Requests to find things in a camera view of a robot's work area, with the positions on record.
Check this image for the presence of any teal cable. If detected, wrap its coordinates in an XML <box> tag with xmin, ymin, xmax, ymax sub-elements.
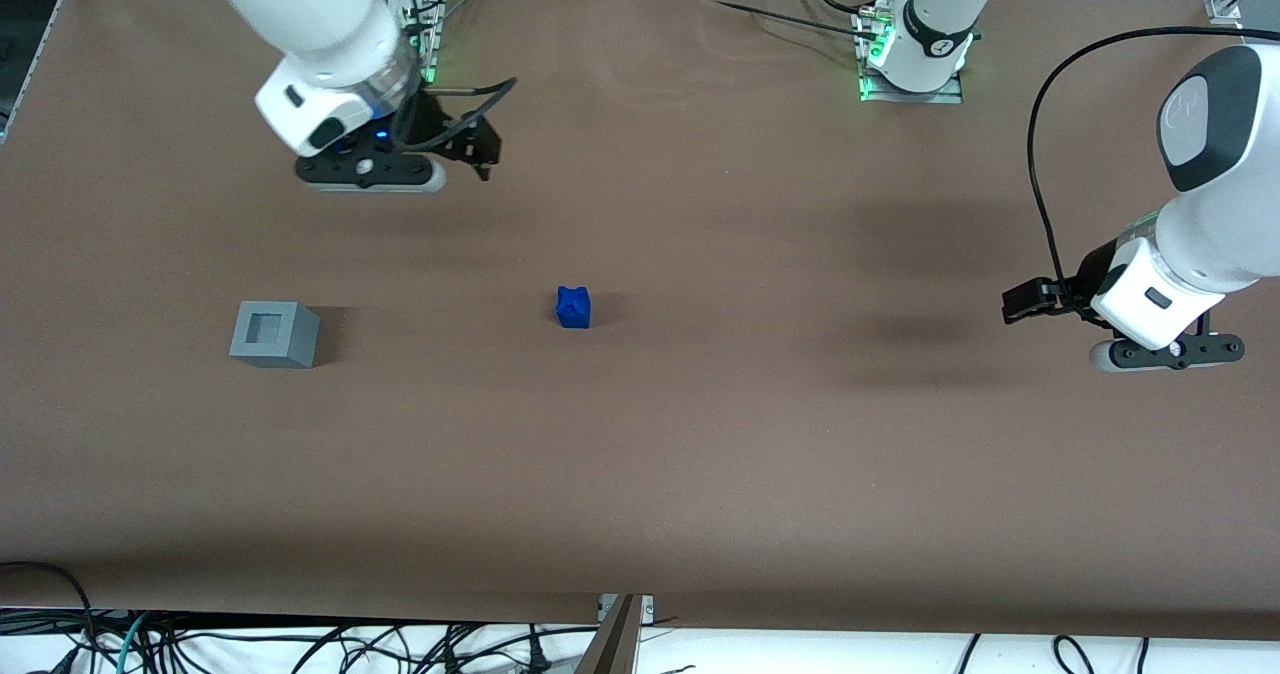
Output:
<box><xmin>112</xmin><ymin>612</ymin><xmax>153</xmax><ymax>674</ymax></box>

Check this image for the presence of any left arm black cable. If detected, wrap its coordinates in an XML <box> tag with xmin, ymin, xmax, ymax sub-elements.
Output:
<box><xmin>1027</xmin><ymin>26</ymin><xmax>1251</xmax><ymax>305</ymax></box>

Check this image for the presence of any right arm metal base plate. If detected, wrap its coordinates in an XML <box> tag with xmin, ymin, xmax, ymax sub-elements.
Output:
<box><xmin>412</xmin><ymin>0</ymin><xmax>446</xmax><ymax>87</ymax></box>

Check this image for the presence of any gray cube base with socket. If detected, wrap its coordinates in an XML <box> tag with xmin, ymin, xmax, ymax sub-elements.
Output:
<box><xmin>229</xmin><ymin>301</ymin><xmax>322</xmax><ymax>370</ymax></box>

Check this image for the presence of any black looped floor cable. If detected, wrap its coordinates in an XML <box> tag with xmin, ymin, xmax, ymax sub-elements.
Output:
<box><xmin>1053</xmin><ymin>635</ymin><xmax>1098</xmax><ymax>674</ymax></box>
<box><xmin>0</xmin><ymin>560</ymin><xmax>98</xmax><ymax>674</ymax></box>

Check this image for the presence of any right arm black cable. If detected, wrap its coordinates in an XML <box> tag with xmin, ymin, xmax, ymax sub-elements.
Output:
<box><xmin>395</xmin><ymin>76</ymin><xmax>519</xmax><ymax>150</ymax></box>

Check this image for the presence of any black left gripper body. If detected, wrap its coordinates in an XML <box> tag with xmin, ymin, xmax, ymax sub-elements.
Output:
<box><xmin>1070</xmin><ymin>240</ymin><xmax>1121</xmax><ymax>317</ymax></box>

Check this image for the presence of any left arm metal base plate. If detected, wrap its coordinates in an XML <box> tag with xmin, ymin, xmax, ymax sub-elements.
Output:
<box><xmin>858</xmin><ymin>6</ymin><xmax>967</xmax><ymax>105</ymax></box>

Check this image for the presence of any brown table cover sheet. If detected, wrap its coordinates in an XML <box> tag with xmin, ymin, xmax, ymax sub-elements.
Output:
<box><xmin>0</xmin><ymin>0</ymin><xmax>1280</xmax><ymax>640</ymax></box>

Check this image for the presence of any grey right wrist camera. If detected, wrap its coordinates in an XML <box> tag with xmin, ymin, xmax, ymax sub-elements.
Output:
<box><xmin>295</xmin><ymin>152</ymin><xmax>448</xmax><ymax>195</ymax></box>

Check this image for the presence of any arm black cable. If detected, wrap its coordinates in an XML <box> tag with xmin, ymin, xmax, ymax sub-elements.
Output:
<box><xmin>1027</xmin><ymin>26</ymin><xmax>1251</xmax><ymax>305</ymax></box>
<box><xmin>395</xmin><ymin>76</ymin><xmax>519</xmax><ymax>150</ymax></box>

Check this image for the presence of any aluminium table edge rail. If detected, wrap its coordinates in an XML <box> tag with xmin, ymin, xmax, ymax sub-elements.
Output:
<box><xmin>0</xmin><ymin>0</ymin><xmax>56</xmax><ymax>145</ymax></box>

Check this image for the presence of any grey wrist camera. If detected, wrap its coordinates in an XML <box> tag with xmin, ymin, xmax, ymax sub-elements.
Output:
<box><xmin>1089</xmin><ymin>332</ymin><xmax>1247</xmax><ymax>374</ymax></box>
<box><xmin>295</xmin><ymin>152</ymin><xmax>448</xmax><ymax>195</ymax></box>

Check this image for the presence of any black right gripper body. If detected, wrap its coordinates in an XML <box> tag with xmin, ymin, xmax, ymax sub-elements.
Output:
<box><xmin>385</xmin><ymin>92</ymin><xmax>473</xmax><ymax>161</ymax></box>

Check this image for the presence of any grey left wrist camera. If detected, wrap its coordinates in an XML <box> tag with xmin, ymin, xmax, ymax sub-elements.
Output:
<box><xmin>1089</xmin><ymin>332</ymin><xmax>1247</xmax><ymax>374</ymax></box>

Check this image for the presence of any silver bracket plate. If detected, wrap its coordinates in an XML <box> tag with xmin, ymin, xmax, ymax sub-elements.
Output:
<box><xmin>597</xmin><ymin>593</ymin><xmax>657</xmax><ymax>627</ymax></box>

